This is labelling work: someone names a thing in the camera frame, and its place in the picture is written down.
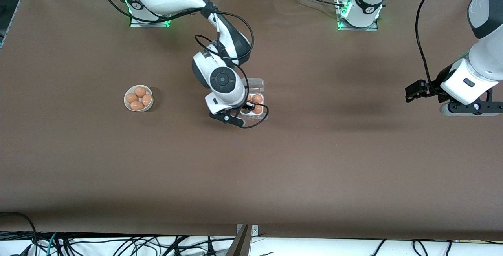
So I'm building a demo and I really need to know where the clear plastic egg box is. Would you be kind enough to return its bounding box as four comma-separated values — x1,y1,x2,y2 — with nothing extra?
238,77,269,121

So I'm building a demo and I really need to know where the brown table cover sheet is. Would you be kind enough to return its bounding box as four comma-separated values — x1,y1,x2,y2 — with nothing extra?
0,0,503,241

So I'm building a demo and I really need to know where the white round bowl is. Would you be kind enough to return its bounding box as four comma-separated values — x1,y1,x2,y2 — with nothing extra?
124,85,154,113

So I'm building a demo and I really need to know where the dark stand pole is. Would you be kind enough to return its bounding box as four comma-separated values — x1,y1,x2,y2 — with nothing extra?
225,225,252,256

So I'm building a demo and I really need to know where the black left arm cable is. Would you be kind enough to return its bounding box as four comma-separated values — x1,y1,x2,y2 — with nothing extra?
415,0,497,95

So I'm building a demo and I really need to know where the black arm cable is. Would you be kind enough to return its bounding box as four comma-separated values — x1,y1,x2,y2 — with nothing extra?
94,0,270,129
415,0,497,95

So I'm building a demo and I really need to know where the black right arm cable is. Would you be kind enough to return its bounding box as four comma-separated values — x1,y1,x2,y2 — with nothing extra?
94,0,270,129

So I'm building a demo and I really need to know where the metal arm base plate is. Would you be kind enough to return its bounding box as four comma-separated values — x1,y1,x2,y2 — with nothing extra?
130,16,172,28
337,20,379,32

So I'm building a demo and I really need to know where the silver metal bracket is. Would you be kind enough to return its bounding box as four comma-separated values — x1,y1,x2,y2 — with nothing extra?
236,224,259,236

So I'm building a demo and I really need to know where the teal cable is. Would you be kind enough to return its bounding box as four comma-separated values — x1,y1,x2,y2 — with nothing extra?
46,232,58,256

